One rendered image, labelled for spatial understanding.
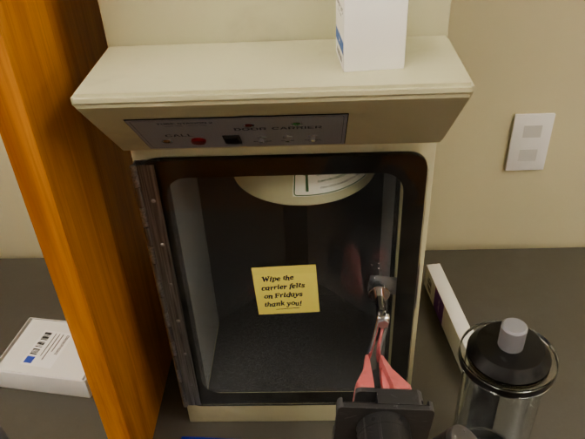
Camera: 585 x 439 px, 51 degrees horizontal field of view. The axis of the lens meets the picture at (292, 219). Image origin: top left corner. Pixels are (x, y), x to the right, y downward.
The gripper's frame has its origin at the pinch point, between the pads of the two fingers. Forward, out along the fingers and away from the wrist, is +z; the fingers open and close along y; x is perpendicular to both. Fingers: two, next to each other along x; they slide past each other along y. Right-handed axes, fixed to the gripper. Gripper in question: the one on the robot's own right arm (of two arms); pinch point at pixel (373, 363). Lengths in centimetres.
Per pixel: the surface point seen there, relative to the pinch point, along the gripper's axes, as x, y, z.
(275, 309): -2.8, 12.0, 5.6
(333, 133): -29.6, 7.4, 0.6
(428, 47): -37.4, -0.4, 2.6
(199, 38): -35.9, 20.3, 6.2
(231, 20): -37.8, 17.3, 6.1
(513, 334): -8.3, -13.8, -2.6
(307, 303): -4.1, 8.1, 5.5
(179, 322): 0.3, 24.0, 5.7
